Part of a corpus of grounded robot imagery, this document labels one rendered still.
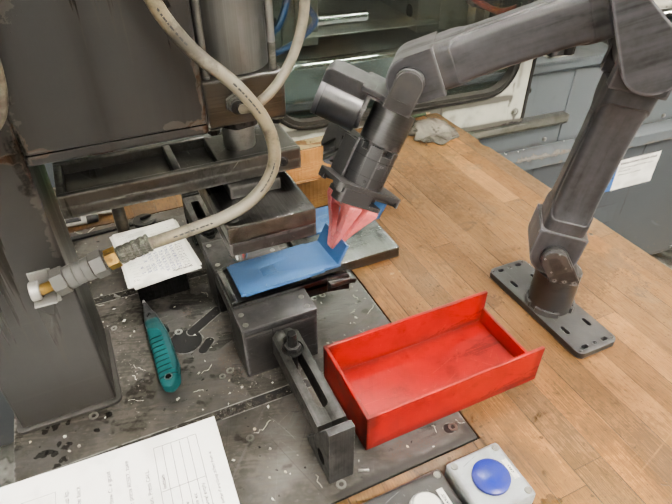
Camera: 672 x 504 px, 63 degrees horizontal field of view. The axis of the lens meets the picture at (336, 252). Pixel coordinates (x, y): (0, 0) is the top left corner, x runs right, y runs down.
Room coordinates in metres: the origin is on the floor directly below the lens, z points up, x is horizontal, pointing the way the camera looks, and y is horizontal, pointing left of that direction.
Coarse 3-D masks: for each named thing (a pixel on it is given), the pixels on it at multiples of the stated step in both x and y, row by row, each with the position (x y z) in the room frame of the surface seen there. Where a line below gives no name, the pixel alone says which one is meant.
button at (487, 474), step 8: (480, 464) 0.32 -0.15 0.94; (488, 464) 0.32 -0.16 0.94; (496, 464) 0.32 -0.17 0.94; (472, 472) 0.31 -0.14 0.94; (480, 472) 0.31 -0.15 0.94; (488, 472) 0.31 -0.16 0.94; (496, 472) 0.31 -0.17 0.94; (504, 472) 0.31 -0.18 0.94; (480, 480) 0.30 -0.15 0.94; (488, 480) 0.30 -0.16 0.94; (496, 480) 0.30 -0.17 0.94; (504, 480) 0.30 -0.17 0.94; (480, 488) 0.30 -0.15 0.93; (488, 488) 0.30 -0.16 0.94; (496, 488) 0.30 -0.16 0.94; (504, 488) 0.30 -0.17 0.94
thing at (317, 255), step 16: (320, 240) 0.63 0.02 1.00; (272, 256) 0.60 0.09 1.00; (288, 256) 0.60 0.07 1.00; (304, 256) 0.60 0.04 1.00; (320, 256) 0.60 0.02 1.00; (336, 256) 0.59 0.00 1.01; (240, 272) 0.57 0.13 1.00; (256, 272) 0.57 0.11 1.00; (288, 272) 0.56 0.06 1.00; (304, 272) 0.56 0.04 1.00; (240, 288) 0.53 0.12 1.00; (256, 288) 0.53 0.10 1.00
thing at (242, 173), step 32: (224, 128) 0.57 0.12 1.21; (256, 128) 0.62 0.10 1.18; (96, 160) 0.54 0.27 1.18; (128, 160) 0.56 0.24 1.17; (160, 160) 0.56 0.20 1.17; (192, 160) 0.56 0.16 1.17; (224, 160) 0.54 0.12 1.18; (256, 160) 0.55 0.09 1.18; (288, 160) 0.56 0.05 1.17; (64, 192) 0.47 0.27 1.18; (96, 192) 0.48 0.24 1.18; (128, 192) 0.49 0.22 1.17; (160, 192) 0.50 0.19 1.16; (224, 192) 0.54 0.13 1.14; (288, 192) 0.54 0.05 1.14; (224, 224) 0.48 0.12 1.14; (256, 224) 0.48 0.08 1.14; (288, 224) 0.49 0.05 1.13
